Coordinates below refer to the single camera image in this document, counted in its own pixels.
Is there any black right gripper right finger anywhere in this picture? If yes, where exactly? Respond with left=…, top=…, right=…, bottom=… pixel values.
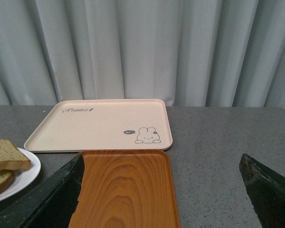
left=239, top=154, right=285, bottom=228

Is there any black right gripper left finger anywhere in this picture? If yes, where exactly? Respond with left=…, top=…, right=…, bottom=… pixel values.
left=0, top=155, right=85, bottom=228

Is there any bread slice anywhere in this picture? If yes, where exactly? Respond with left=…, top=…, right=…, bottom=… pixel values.
left=0, top=139, right=31, bottom=171
left=0, top=170, right=15, bottom=194

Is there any white round plate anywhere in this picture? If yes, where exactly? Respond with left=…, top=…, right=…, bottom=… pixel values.
left=0, top=148, right=41, bottom=202

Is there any brown wooden tray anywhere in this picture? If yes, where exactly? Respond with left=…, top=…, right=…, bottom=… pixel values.
left=69, top=150, right=180, bottom=228

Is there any beige rabbit tray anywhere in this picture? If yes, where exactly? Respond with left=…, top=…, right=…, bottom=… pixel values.
left=24, top=99, right=173, bottom=153

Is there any grey curtain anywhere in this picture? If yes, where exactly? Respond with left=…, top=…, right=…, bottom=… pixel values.
left=0, top=0, right=285, bottom=108

